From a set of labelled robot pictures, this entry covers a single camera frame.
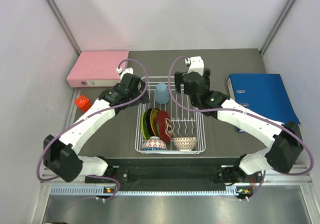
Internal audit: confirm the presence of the blue plastic cup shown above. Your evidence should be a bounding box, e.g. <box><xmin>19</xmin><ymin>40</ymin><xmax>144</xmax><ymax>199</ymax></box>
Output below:
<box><xmin>155</xmin><ymin>83</ymin><xmax>170</xmax><ymax>105</ymax></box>

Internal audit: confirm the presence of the yellow patterned plate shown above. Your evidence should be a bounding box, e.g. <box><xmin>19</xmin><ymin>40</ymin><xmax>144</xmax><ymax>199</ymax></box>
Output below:
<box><xmin>150</xmin><ymin>108</ymin><xmax>160</xmax><ymax>136</ymax></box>

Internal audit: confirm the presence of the lime green plate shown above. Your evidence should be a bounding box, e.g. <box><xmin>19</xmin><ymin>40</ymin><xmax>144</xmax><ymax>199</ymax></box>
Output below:
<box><xmin>141</xmin><ymin>111</ymin><xmax>150</xmax><ymax>140</ymax></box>

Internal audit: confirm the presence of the red floral plate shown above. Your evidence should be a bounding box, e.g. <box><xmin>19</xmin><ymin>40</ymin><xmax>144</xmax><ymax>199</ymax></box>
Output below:
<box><xmin>156</xmin><ymin>110</ymin><xmax>173</xmax><ymax>143</ymax></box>

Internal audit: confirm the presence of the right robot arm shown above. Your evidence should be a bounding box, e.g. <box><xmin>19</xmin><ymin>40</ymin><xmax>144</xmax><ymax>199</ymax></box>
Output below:
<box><xmin>174</xmin><ymin>68</ymin><xmax>304</xmax><ymax>184</ymax></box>

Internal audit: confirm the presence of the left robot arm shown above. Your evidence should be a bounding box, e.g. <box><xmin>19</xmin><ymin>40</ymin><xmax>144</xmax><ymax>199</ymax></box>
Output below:
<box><xmin>43</xmin><ymin>73</ymin><xmax>149</xmax><ymax>183</ymax></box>

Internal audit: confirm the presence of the red cube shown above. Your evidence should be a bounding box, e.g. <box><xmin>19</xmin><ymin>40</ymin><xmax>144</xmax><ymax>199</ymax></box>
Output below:
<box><xmin>74</xmin><ymin>95</ymin><xmax>92</xmax><ymax>113</ymax></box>

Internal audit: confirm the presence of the red patterned white bowl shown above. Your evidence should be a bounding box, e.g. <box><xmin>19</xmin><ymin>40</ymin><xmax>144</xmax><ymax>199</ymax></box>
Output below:
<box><xmin>172</xmin><ymin>137</ymin><xmax>198</xmax><ymax>151</ymax></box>

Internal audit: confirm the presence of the blue patterned bowl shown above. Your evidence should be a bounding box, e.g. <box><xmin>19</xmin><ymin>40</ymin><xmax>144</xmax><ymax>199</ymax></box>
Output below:
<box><xmin>141</xmin><ymin>136</ymin><xmax>167</xmax><ymax>151</ymax></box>

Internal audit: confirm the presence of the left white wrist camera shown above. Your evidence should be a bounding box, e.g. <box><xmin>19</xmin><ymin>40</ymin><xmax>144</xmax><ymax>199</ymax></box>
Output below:
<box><xmin>116</xmin><ymin>67</ymin><xmax>134</xmax><ymax>80</ymax></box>

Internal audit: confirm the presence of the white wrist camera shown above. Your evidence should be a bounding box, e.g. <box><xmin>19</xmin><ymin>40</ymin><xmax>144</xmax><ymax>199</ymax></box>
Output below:
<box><xmin>116</xmin><ymin>67</ymin><xmax>134</xmax><ymax>80</ymax></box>
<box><xmin>185</xmin><ymin>56</ymin><xmax>205</xmax><ymax>76</ymax></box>

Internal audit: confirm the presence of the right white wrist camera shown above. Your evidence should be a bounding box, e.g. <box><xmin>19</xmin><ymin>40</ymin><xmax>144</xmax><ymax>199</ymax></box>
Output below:
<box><xmin>185</xmin><ymin>56</ymin><xmax>205</xmax><ymax>76</ymax></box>

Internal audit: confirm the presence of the pink ring binder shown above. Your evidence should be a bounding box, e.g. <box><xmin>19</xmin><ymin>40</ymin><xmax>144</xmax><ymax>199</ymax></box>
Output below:
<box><xmin>67</xmin><ymin>50</ymin><xmax>129</xmax><ymax>88</ymax></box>

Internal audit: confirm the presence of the white wire dish rack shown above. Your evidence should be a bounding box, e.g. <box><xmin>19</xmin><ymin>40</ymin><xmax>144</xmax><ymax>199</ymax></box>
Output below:
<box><xmin>135</xmin><ymin>76</ymin><xmax>206</xmax><ymax>155</ymax></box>

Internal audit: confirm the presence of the blue ring binder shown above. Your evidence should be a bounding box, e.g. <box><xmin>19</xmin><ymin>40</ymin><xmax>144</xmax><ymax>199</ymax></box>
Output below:
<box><xmin>226</xmin><ymin>73</ymin><xmax>301</xmax><ymax>125</ymax></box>

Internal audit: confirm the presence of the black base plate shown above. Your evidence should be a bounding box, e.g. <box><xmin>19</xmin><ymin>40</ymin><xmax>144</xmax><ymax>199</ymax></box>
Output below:
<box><xmin>84</xmin><ymin>156</ymin><xmax>253</xmax><ymax>185</ymax></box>

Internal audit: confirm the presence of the white cable duct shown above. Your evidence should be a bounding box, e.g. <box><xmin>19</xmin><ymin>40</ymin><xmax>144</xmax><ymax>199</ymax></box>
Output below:
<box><xmin>49</xmin><ymin>185</ymin><xmax>253</xmax><ymax>197</ymax></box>

